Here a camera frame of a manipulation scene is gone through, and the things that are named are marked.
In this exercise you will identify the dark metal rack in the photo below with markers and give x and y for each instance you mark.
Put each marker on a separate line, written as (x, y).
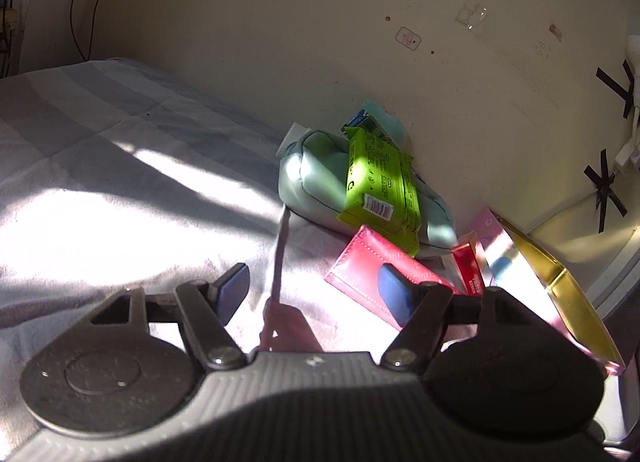
(7, 22)

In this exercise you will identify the green wet wipes packet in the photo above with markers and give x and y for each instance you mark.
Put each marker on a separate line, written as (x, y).
(375, 177)

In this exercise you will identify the white plug adapter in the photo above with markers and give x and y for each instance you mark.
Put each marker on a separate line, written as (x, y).
(629, 142)

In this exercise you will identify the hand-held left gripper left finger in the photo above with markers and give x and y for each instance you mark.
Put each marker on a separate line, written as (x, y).
(233, 288)

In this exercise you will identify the green and blue toothpaste box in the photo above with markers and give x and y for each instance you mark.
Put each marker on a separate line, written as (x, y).
(357, 120)

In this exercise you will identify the pink leather wallet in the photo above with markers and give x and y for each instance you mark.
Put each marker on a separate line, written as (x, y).
(355, 262)

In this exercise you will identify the grey striped bed sheet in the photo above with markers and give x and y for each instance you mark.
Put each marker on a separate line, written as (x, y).
(100, 167)

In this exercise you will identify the teal soft sponge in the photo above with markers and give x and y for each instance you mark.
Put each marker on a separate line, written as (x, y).
(387, 118)

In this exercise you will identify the pink biscuit tin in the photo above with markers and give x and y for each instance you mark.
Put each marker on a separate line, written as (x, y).
(575, 302)

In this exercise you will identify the small pink-edged wall sticker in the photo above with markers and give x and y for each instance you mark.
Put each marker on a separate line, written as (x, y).
(407, 38)

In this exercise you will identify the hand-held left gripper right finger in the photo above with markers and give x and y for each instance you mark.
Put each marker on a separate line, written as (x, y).
(397, 298)

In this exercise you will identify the red cigarette box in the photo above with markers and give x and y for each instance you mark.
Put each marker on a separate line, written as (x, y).
(465, 262)

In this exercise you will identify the clear tape piece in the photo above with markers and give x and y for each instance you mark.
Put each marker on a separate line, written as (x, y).
(472, 15)

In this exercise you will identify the white thin stick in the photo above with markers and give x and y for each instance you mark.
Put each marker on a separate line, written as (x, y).
(277, 262)

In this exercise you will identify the light green fabric pouch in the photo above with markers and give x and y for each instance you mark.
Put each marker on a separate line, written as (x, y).
(310, 177)

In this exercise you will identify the black tape cross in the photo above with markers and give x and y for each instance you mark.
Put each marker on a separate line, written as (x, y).
(603, 189)
(620, 88)

